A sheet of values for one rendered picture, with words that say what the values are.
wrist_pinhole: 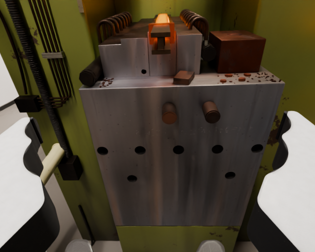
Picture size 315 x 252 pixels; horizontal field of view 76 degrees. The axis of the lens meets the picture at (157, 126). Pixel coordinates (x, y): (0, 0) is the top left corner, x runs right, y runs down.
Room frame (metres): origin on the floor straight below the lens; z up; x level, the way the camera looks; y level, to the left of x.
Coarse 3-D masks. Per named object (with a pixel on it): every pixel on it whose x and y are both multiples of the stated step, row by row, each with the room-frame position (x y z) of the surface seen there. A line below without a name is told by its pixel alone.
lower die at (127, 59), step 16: (176, 16) 0.81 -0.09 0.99; (128, 32) 0.49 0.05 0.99; (144, 32) 0.48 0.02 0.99; (176, 32) 0.44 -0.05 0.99; (192, 32) 0.43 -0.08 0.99; (112, 48) 0.42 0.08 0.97; (128, 48) 0.41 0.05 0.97; (144, 48) 0.41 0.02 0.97; (176, 48) 0.41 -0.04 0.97; (192, 48) 0.41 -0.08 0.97; (112, 64) 0.42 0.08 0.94; (128, 64) 0.42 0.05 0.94; (144, 64) 0.41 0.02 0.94; (160, 64) 0.41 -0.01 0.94; (176, 64) 0.41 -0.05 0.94; (192, 64) 0.41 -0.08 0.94
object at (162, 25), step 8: (160, 16) 0.63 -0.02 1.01; (152, 24) 0.40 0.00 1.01; (160, 24) 0.40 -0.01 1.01; (168, 24) 0.39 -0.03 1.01; (152, 32) 0.31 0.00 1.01; (160, 32) 0.31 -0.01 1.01; (168, 32) 0.31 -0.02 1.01; (152, 40) 0.40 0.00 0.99; (160, 40) 0.31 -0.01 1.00; (168, 40) 0.38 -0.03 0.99; (152, 48) 0.32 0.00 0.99; (160, 48) 0.31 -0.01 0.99; (168, 48) 0.31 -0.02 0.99
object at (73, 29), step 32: (0, 0) 0.57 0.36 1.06; (32, 0) 0.57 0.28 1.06; (64, 0) 0.56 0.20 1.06; (96, 0) 0.68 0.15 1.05; (0, 32) 0.57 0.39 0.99; (32, 32) 0.57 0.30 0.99; (64, 32) 0.56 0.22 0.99; (96, 32) 0.62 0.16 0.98; (64, 64) 0.57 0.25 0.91; (64, 128) 0.57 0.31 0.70; (96, 160) 0.57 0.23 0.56; (64, 192) 0.57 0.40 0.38; (96, 192) 0.57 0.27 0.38; (96, 224) 0.57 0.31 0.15
